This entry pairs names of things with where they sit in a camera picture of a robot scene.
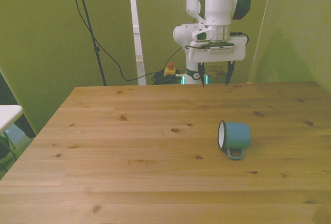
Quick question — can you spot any black camera cable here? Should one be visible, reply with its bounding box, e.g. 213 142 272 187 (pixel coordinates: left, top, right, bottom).
230 32 249 47

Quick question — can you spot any black tripod stand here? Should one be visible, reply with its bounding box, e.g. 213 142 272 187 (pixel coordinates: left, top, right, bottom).
73 0 108 86

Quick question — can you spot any long black cable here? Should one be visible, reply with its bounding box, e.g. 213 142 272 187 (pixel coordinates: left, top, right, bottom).
65 0 183 82

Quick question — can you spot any white vertical post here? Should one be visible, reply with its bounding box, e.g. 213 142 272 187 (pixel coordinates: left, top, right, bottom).
128 0 147 86

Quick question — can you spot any yellow emergency stop button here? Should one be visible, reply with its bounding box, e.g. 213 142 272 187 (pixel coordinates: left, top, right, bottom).
163 63 177 78

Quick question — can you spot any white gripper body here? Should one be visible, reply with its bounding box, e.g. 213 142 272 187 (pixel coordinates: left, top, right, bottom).
188 36 247 64

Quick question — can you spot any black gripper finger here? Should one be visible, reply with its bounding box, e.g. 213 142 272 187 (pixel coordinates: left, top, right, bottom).
224 60 235 87
198 62 207 88

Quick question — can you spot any blue enamel mug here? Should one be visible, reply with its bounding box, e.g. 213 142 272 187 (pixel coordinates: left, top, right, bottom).
218 120 252 160

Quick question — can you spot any dark slanted stand leg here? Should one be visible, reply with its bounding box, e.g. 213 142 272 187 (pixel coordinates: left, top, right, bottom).
0 70 37 140

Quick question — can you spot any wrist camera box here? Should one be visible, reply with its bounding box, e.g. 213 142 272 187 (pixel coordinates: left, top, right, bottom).
206 42 235 54

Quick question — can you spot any coiled black cable bundle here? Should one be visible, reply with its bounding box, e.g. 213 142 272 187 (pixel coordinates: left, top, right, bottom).
151 69 184 86

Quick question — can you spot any white side table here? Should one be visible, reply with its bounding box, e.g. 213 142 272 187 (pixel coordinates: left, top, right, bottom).
0 104 24 135

